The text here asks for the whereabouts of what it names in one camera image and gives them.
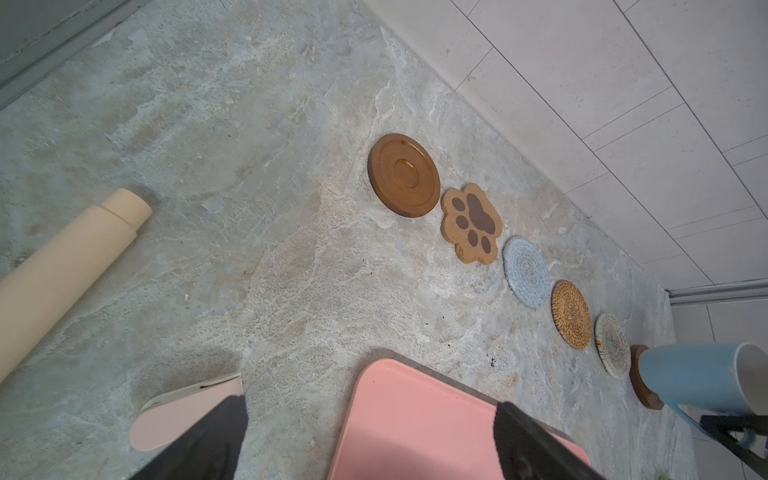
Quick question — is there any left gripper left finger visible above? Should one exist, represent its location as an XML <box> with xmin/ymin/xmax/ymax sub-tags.
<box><xmin>132</xmin><ymin>395</ymin><xmax>248</xmax><ymax>480</ymax></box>

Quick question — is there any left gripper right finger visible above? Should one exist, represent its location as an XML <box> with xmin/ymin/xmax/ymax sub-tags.
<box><xmin>493</xmin><ymin>402</ymin><xmax>602</xmax><ymax>480</ymax></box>

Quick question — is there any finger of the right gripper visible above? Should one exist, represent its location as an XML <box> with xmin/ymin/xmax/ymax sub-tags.
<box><xmin>700</xmin><ymin>415</ymin><xmax>767</xmax><ymax>479</ymax></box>

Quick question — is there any white mug blue handle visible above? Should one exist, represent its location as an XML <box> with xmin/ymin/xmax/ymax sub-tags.
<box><xmin>638</xmin><ymin>343</ymin><xmax>767</xmax><ymax>433</ymax></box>

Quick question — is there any brown wooden round coaster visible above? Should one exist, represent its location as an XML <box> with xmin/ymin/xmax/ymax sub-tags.
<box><xmin>629</xmin><ymin>345</ymin><xmax>664</xmax><ymax>410</ymax></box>
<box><xmin>367</xmin><ymin>133</ymin><xmax>441</xmax><ymax>218</ymax></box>

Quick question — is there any multicolour knitted round coaster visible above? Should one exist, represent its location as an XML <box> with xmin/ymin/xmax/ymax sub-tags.
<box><xmin>594</xmin><ymin>313</ymin><xmax>631</xmax><ymax>379</ymax></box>

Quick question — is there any woven rattan round coaster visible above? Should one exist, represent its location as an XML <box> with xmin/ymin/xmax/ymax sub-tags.
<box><xmin>551</xmin><ymin>280</ymin><xmax>592</xmax><ymax>350</ymax></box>

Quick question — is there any blue knitted round coaster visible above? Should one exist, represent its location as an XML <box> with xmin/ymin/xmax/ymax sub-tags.
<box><xmin>502</xmin><ymin>236</ymin><xmax>551</xmax><ymax>309</ymax></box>

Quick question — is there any pink small object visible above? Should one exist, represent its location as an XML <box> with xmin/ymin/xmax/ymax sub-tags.
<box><xmin>129</xmin><ymin>373</ymin><xmax>243</xmax><ymax>452</ymax></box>

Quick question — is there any pink rectangular tray mat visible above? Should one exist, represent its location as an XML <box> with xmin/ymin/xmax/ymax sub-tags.
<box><xmin>328</xmin><ymin>359</ymin><xmax>592</xmax><ymax>479</ymax></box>

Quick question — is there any beige wooden cylinder object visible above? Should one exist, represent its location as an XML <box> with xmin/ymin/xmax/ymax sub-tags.
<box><xmin>1</xmin><ymin>188</ymin><xmax>152</xmax><ymax>379</ymax></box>

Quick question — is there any cork paw print coaster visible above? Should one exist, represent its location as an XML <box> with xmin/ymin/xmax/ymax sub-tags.
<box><xmin>440</xmin><ymin>183</ymin><xmax>503</xmax><ymax>265</ymax></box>

